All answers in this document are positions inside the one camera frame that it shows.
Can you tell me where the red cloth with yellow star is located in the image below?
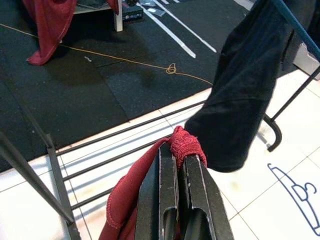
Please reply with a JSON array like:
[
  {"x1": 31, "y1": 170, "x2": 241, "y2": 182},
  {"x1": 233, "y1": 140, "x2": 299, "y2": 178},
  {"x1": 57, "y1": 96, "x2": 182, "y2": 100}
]
[{"x1": 21, "y1": 0, "x2": 120, "y2": 66}]

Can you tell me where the grey flat pad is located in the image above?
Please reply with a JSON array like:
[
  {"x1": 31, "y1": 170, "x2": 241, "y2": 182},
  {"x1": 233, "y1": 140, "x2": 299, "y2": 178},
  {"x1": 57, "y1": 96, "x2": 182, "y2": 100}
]
[{"x1": 147, "y1": 6, "x2": 166, "y2": 18}]

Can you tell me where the black garment with white print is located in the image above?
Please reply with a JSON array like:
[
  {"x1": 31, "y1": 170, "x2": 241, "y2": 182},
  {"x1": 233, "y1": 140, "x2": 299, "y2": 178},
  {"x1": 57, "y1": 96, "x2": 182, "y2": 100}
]
[{"x1": 184, "y1": 0, "x2": 295, "y2": 173}]

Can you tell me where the black box with label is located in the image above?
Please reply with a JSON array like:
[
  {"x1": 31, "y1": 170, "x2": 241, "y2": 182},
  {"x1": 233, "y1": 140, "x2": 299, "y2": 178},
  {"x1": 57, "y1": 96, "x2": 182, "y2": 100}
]
[{"x1": 122, "y1": 4, "x2": 144, "y2": 23}]

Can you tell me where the yellow cord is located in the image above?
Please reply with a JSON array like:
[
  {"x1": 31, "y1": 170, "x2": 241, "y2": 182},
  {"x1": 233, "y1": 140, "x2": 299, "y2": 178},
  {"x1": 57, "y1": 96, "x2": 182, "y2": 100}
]
[{"x1": 0, "y1": 23, "x2": 214, "y2": 86}]

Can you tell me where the white table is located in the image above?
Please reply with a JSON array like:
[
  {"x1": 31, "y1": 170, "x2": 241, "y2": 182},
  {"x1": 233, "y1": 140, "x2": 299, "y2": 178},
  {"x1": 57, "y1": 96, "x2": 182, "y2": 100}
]
[{"x1": 73, "y1": 0, "x2": 124, "y2": 33}]

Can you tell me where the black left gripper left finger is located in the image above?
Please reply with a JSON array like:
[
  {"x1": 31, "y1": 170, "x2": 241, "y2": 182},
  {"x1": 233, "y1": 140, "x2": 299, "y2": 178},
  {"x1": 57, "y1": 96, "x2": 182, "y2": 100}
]
[{"x1": 134, "y1": 144, "x2": 180, "y2": 240}]

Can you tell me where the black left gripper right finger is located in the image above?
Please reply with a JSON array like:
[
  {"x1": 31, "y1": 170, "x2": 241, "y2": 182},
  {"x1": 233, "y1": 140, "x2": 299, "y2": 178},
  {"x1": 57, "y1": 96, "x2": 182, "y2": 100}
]
[{"x1": 178, "y1": 153, "x2": 235, "y2": 240}]

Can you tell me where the black metal clothes rack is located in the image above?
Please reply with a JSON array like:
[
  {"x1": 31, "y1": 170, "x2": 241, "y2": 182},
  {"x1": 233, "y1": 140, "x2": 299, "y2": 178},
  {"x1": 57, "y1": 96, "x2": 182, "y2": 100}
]
[{"x1": 0, "y1": 67, "x2": 320, "y2": 240}]

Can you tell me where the red shirt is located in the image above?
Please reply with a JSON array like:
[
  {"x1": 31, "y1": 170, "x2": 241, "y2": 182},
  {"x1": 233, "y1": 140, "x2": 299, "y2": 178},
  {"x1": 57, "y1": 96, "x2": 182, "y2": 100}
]
[{"x1": 98, "y1": 125, "x2": 208, "y2": 240}]

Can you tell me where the black foam floor mat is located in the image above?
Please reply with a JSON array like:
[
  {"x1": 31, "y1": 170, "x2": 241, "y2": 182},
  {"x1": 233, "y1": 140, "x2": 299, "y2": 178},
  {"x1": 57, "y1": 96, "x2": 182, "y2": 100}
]
[{"x1": 0, "y1": 0, "x2": 253, "y2": 173}]

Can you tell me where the blue plastic hanger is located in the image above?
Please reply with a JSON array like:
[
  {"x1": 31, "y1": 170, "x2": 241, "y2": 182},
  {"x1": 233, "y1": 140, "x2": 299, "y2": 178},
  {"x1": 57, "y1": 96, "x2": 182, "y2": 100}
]
[
  {"x1": 267, "y1": 162, "x2": 320, "y2": 237},
  {"x1": 273, "y1": 0, "x2": 320, "y2": 62}
]

